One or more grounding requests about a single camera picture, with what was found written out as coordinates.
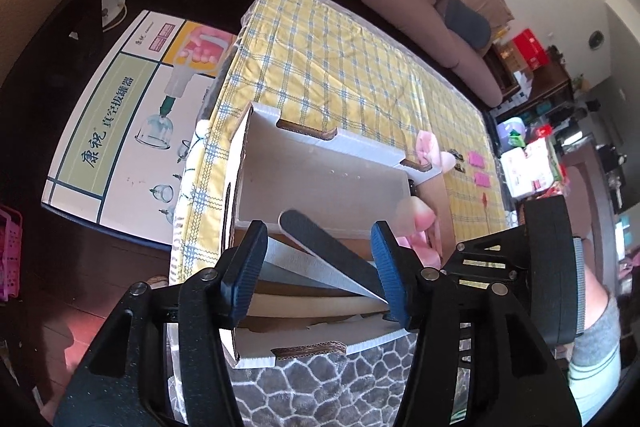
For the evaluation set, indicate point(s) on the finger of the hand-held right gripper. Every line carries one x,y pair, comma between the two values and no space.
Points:
490,269

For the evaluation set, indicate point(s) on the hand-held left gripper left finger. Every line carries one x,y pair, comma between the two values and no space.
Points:
245,277

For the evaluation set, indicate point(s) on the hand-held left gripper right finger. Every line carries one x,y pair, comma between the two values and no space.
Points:
390,277

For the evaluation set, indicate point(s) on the grey printed nail file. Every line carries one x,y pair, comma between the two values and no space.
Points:
290,279

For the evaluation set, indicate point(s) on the white nail file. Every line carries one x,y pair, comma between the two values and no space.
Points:
310,269

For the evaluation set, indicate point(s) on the black nail file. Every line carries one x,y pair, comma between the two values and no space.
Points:
330,242

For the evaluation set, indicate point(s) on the pink bristle makeup brush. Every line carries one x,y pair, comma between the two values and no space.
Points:
415,212

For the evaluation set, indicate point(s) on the white cardboard box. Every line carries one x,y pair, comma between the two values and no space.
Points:
325,187

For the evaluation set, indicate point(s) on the red-tipped metal cuticle tool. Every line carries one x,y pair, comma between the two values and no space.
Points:
484,198

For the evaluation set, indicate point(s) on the pink toe separator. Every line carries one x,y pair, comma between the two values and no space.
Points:
483,179
477,159

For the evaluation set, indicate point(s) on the white package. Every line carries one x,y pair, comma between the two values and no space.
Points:
525,162

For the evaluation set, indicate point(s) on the grey stone-pattern blanket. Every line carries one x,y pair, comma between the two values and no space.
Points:
325,387

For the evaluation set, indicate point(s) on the pink satin cloth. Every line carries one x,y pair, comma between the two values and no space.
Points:
425,142

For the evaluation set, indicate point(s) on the dark side table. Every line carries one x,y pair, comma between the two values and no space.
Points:
550,82

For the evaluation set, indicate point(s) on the large printed carton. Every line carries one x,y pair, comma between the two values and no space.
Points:
100,147

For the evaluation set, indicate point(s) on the red box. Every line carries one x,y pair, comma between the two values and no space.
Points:
530,49

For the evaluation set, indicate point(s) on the yellow plaid cloth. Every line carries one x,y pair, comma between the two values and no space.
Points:
325,57

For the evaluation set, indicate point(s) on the pink plastic basket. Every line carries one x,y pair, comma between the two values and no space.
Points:
10,252

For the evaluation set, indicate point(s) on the grey cushion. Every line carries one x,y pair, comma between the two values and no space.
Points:
467,22

